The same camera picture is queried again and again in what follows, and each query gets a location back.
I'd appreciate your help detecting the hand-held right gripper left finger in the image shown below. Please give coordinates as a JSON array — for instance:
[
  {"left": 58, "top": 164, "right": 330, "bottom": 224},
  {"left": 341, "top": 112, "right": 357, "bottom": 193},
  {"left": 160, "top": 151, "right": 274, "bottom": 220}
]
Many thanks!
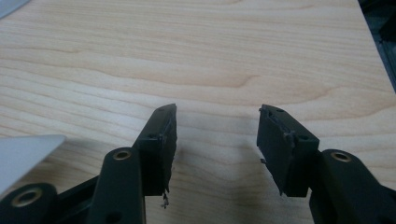
[{"left": 86, "top": 103, "right": 178, "bottom": 224}]

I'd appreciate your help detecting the dark metal stand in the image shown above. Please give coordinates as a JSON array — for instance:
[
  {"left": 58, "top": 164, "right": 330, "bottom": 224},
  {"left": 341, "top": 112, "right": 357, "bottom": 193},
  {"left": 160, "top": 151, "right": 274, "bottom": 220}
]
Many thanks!
[{"left": 358, "top": 0, "right": 396, "bottom": 91}]

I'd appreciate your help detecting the pale grey flat sheet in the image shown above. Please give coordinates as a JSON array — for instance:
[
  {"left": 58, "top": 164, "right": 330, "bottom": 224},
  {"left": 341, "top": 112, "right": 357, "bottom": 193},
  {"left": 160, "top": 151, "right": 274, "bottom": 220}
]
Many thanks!
[
  {"left": 0, "top": 134, "right": 67, "bottom": 196},
  {"left": 0, "top": 0, "right": 31, "bottom": 21}
]

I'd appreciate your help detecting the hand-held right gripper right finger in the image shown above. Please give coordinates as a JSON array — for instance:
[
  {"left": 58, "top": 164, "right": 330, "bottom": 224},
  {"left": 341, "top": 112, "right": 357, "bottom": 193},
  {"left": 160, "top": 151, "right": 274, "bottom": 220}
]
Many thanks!
[{"left": 256, "top": 104, "right": 396, "bottom": 224}]

